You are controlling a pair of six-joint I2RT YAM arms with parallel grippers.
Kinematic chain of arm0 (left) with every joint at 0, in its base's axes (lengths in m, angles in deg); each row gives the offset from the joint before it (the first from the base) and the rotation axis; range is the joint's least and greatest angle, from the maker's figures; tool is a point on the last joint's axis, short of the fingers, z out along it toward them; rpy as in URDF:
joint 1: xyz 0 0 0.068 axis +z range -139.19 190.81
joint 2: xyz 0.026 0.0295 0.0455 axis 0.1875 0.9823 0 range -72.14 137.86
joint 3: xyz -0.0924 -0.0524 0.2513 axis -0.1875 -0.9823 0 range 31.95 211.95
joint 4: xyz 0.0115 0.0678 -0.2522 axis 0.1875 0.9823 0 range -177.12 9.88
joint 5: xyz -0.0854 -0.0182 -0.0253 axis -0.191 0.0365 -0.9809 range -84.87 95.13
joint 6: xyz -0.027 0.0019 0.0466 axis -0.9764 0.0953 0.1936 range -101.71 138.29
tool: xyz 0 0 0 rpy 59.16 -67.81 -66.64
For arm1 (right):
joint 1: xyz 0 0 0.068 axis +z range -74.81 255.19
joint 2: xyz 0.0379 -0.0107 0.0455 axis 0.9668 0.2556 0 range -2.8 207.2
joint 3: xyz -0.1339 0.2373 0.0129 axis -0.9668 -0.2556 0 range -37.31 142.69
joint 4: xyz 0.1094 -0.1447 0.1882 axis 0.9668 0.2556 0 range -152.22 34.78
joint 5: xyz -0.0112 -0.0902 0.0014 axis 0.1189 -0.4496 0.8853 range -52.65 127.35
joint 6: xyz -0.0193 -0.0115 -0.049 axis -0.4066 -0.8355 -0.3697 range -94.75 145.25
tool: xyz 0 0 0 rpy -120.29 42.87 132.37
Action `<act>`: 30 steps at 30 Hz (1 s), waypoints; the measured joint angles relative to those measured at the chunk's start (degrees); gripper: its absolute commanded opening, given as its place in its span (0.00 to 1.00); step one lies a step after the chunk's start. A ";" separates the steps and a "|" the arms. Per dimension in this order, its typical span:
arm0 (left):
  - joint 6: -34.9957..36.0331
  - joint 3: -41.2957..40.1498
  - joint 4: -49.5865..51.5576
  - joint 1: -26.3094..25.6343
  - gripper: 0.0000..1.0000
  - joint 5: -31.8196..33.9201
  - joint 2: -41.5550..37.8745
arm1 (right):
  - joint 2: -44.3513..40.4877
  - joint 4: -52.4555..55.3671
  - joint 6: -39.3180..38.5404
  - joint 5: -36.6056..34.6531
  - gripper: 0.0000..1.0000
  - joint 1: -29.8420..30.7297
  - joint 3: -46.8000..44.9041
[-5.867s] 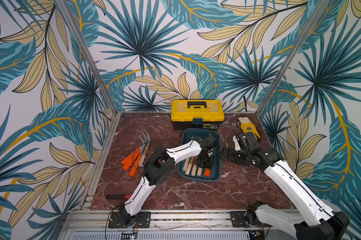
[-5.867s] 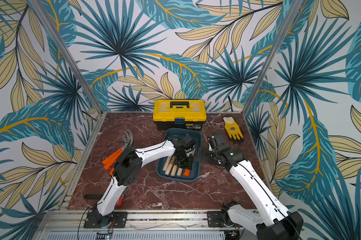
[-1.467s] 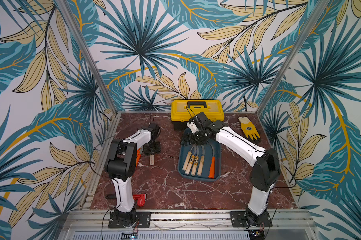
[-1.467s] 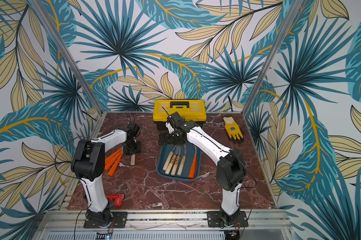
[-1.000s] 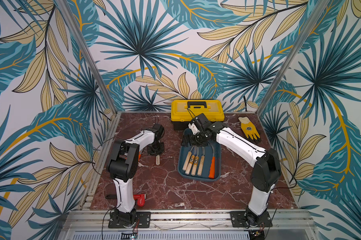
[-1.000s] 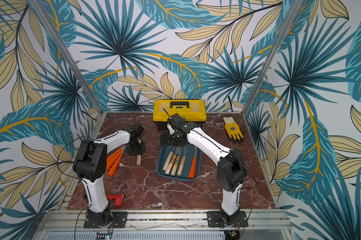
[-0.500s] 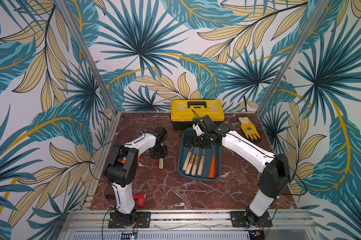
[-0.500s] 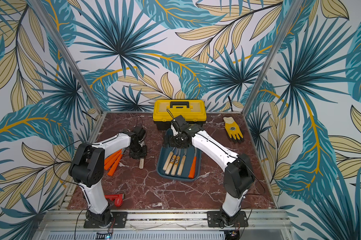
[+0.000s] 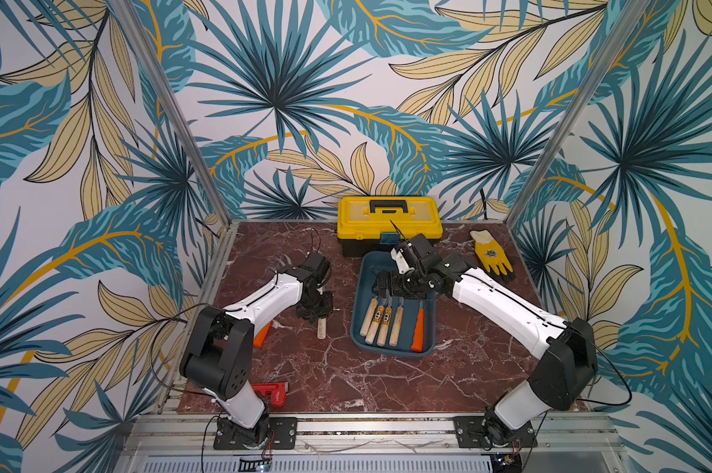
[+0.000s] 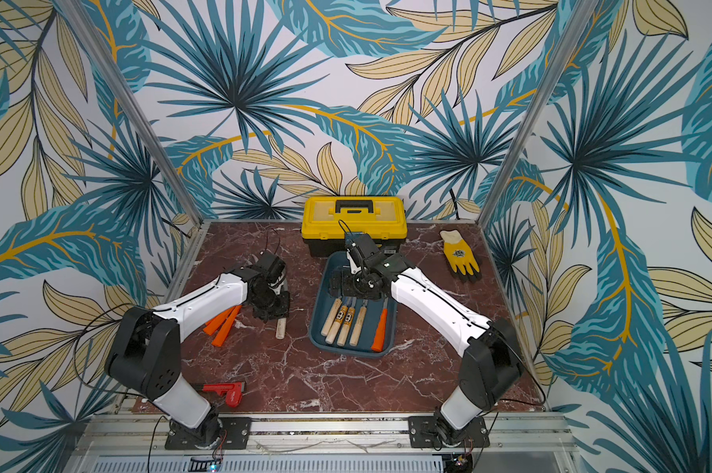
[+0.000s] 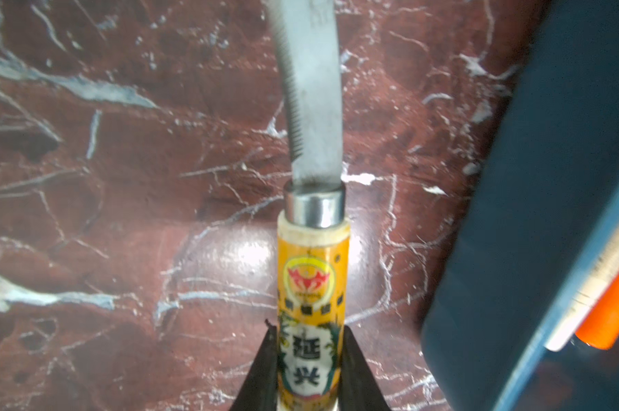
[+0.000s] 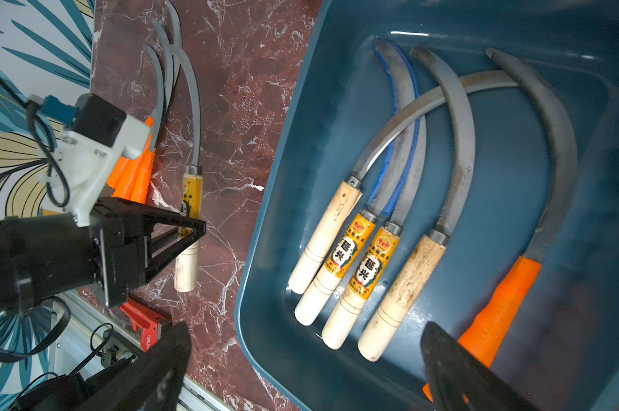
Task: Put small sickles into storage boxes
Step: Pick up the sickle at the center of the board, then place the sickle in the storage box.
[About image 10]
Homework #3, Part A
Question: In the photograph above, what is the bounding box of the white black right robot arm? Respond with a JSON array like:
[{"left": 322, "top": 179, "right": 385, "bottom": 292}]
[{"left": 341, "top": 232, "right": 526, "bottom": 449}]

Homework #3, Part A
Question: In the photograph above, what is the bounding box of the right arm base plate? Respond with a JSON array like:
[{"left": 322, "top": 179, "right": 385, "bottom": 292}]
[{"left": 407, "top": 415, "right": 490, "bottom": 451}]

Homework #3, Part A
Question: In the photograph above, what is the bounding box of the teal plastic tray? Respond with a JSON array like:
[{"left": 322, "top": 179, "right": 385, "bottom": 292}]
[{"left": 309, "top": 251, "right": 397, "bottom": 359}]

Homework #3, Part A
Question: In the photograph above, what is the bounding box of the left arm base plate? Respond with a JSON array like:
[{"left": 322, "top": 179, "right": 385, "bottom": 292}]
[{"left": 165, "top": 416, "right": 252, "bottom": 451}]

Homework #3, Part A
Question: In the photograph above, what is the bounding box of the wooden handle sickle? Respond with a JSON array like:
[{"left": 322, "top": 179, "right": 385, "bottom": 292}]
[
  {"left": 321, "top": 298, "right": 342, "bottom": 336},
  {"left": 336, "top": 298, "right": 357, "bottom": 347},
  {"left": 349, "top": 300, "right": 369, "bottom": 347},
  {"left": 324, "top": 298, "right": 349, "bottom": 345},
  {"left": 275, "top": 278, "right": 290, "bottom": 340}
]

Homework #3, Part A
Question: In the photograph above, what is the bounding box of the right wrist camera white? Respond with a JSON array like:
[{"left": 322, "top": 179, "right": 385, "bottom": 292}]
[{"left": 345, "top": 233, "right": 370, "bottom": 274}]

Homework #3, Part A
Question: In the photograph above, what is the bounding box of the yellow white work glove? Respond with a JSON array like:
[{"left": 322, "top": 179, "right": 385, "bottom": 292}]
[{"left": 440, "top": 230, "right": 481, "bottom": 282}]

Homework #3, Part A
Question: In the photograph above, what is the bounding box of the red black clamp tool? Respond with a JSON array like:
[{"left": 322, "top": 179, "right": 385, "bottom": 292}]
[{"left": 192, "top": 382, "right": 246, "bottom": 408}]

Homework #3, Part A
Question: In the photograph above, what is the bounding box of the yellow black toolbox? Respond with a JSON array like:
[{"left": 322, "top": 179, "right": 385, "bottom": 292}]
[{"left": 301, "top": 196, "right": 408, "bottom": 257}]

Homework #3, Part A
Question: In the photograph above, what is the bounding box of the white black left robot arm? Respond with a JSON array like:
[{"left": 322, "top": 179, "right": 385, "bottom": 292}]
[{"left": 105, "top": 251, "right": 290, "bottom": 433}]

